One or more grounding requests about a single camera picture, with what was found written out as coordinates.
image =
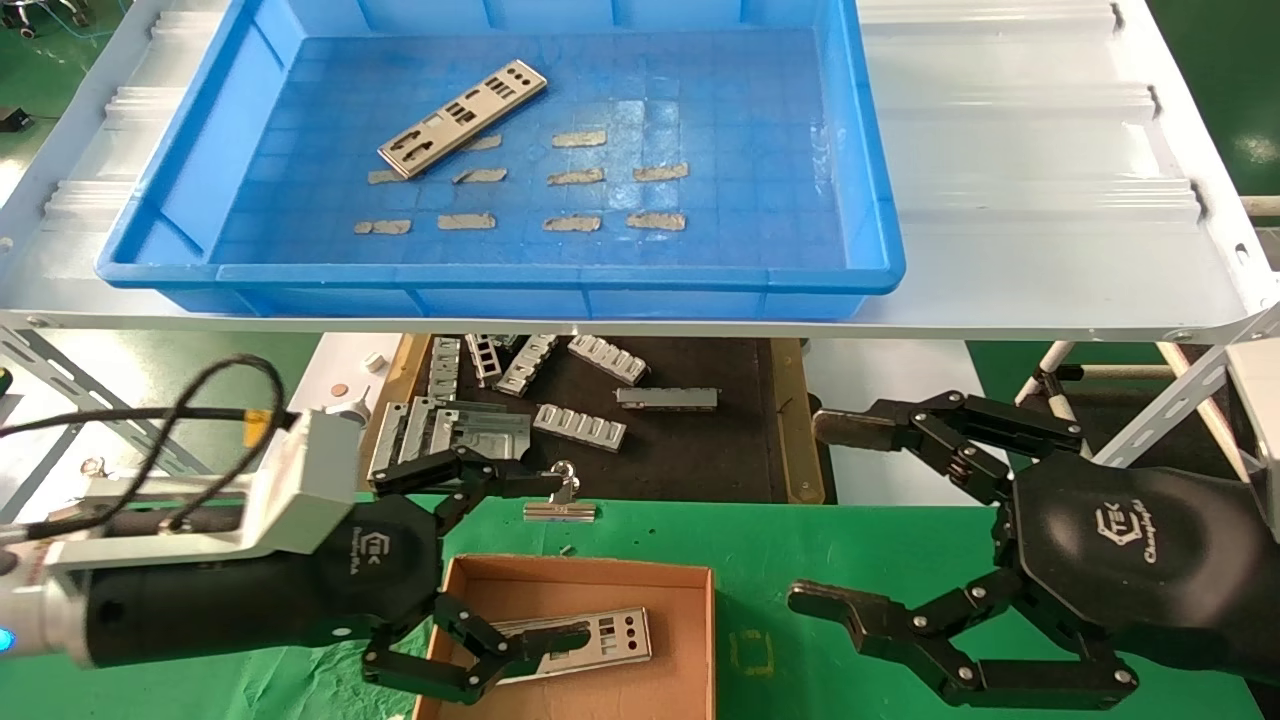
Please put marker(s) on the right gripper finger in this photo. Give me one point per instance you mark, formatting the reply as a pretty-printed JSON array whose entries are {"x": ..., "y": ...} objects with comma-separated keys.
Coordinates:
[{"x": 860, "y": 425}]

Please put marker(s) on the small grey metal bracket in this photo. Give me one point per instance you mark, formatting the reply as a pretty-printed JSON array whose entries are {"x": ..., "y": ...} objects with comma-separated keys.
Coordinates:
[
  {"x": 385, "y": 440},
  {"x": 418, "y": 432}
]

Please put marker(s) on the blue plastic tray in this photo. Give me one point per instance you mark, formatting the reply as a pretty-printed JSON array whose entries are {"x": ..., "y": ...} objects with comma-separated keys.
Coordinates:
[{"x": 760, "y": 130}]

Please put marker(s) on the slotted grey metal bracket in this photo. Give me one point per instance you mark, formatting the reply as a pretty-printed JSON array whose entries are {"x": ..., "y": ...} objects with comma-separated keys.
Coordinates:
[
  {"x": 527, "y": 364},
  {"x": 445, "y": 368},
  {"x": 485, "y": 358}
]

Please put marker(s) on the long grey metal bar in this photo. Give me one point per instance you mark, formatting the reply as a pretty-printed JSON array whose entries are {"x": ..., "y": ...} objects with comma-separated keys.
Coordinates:
[{"x": 667, "y": 398}]

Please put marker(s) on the small white cylinder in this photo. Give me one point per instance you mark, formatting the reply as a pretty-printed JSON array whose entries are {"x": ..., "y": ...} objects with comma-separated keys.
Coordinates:
[{"x": 375, "y": 362}]

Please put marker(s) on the brown cardboard box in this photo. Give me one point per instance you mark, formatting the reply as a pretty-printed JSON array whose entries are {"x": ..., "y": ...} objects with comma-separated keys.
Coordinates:
[{"x": 600, "y": 590}]

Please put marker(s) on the white horizontal pipe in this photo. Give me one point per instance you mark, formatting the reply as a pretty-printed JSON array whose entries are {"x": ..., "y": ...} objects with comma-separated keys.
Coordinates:
[{"x": 1262, "y": 205}]

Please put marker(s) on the small black floor box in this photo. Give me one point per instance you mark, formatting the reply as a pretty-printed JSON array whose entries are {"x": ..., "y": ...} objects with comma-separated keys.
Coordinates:
[{"x": 10, "y": 120}]

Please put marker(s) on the white lean pipe frame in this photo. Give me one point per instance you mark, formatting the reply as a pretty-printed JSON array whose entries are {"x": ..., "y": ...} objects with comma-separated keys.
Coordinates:
[{"x": 1057, "y": 405}]

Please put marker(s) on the grey perforated shelf brace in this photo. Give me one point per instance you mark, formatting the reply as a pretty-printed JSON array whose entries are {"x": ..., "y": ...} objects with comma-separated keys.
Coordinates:
[
  {"x": 100, "y": 405},
  {"x": 1180, "y": 390}
]

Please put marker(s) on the green tablecloth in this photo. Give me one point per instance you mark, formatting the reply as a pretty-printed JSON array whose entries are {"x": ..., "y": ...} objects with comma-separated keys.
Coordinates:
[{"x": 800, "y": 550}]

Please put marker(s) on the white ribbed shelf board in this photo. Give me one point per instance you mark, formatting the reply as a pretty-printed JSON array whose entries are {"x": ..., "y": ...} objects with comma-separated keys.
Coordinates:
[{"x": 1000, "y": 200}]

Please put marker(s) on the ribbed grey metal part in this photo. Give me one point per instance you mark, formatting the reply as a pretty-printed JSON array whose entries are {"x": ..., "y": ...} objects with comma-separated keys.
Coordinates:
[
  {"x": 579, "y": 427},
  {"x": 608, "y": 358}
]

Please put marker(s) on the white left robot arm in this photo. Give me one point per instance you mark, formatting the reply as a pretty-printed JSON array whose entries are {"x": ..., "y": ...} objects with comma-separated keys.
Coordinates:
[{"x": 40, "y": 610}]

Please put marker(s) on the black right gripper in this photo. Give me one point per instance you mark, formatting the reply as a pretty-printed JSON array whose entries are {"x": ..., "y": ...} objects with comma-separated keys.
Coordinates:
[{"x": 1130, "y": 550}]

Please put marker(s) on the white pipe fitting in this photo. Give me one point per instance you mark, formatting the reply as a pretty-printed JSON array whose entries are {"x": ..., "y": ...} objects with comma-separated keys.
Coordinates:
[{"x": 355, "y": 412}]

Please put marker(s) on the office chair wheel base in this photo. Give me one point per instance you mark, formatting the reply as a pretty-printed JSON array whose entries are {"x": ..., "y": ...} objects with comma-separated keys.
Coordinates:
[{"x": 27, "y": 30}]

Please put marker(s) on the large grey metal plate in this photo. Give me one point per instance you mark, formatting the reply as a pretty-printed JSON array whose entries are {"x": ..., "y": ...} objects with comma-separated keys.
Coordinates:
[{"x": 490, "y": 432}]

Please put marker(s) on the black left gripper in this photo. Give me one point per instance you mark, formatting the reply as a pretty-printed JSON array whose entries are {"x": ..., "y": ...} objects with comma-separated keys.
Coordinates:
[{"x": 300, "y": 600}]

